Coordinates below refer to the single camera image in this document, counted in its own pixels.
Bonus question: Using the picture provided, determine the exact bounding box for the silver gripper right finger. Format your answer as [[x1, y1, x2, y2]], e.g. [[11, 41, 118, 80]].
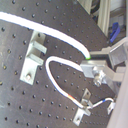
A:
[[91, 37, 128, 67]]

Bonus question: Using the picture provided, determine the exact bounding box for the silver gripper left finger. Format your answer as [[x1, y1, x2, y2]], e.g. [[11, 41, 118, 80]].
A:
[[80, 62, 122, 94]]

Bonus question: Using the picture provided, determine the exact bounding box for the thick white cable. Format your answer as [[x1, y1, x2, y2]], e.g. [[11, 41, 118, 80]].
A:
[[0, 11, 92, 61]]

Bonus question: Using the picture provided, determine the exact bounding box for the blue object in background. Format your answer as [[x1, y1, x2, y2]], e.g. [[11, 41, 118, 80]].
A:
[[110, 22, 120, 43]]

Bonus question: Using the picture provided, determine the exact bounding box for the small metal cable clip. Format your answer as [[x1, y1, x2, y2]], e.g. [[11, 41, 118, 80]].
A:
[[73, 89, 93, 126]]

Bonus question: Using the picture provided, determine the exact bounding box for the aluminium frame post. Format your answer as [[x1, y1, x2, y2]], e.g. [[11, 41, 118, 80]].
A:
[[98, 0, 111, 35]]

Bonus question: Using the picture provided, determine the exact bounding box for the thin white wire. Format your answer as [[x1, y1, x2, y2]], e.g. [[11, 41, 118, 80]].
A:
[[44, 55, 116, 115]]

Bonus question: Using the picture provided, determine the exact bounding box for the large metal cable clip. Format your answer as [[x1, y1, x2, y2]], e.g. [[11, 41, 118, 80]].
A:
[[20, 31, 47, 85]]

